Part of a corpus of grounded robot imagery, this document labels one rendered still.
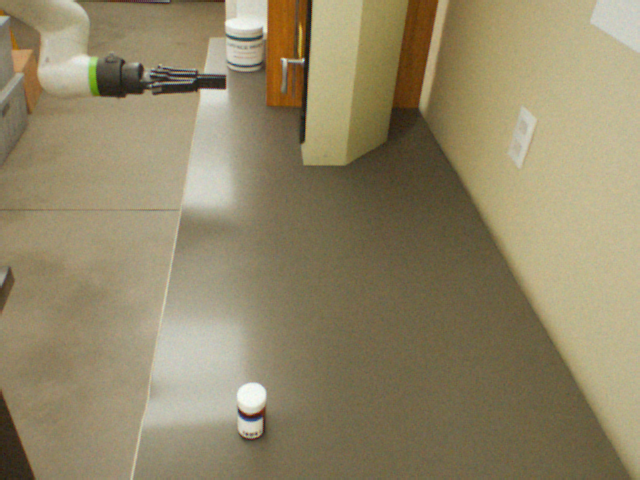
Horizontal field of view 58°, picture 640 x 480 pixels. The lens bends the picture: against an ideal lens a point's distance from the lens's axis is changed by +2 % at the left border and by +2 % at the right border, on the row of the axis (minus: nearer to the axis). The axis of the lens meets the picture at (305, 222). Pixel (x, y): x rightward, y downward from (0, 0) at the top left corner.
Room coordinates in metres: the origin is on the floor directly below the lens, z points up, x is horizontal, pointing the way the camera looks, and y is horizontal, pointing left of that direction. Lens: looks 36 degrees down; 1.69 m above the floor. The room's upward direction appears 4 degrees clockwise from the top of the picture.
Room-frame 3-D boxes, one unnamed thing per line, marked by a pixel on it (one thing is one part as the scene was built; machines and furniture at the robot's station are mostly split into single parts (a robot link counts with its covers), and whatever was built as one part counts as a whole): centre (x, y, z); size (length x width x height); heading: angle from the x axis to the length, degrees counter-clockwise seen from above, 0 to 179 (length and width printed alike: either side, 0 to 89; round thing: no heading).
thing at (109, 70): (1.30, 0.48, 1.15); 0.09 x 0.06 x 0.12; 7
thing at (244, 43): (1.99, 0.26, 1.02); 0.13 x 0.13 x 0.15
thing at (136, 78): (1.31, 0.41, 1.14); 0.09 x 0.08 x 0.07; 97
